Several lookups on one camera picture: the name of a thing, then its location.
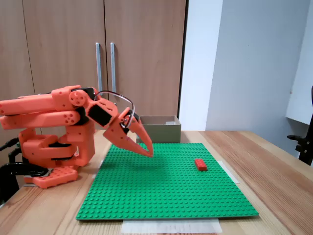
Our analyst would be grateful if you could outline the black power cable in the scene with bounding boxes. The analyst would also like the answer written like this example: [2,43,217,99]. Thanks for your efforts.
[0,138,20,151]

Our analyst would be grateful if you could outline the gripper servo cable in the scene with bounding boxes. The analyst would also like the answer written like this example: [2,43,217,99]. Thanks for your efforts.
[94,91,135,128]

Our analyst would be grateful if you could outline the green lego baseplate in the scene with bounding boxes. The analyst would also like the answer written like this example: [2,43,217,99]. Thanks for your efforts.
[75,142,259,221]

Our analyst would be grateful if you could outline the open cardboard box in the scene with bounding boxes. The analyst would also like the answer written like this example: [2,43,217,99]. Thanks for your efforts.
[138,115,182,144]

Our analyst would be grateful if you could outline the red lego block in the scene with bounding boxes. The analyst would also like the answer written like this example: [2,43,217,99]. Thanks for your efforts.
[194,158,208,172]

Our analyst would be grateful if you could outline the silver cabinet door handle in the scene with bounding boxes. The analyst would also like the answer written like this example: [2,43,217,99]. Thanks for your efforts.
[110,42,117,96]
[95,42,104,95]

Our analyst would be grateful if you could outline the brown wooden cabinet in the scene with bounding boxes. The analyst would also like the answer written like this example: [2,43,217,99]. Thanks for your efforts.
[0,0,189,152]

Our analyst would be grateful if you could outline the black table clamp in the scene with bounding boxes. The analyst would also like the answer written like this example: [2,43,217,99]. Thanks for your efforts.
[0,162,49,205]

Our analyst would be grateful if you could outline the black stand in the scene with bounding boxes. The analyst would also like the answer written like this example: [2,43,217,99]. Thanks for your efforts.
[287,85,313,167]

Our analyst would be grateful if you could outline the wide masking tape strip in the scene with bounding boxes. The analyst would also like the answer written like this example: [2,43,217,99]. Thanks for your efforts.
[121,218,223,235]

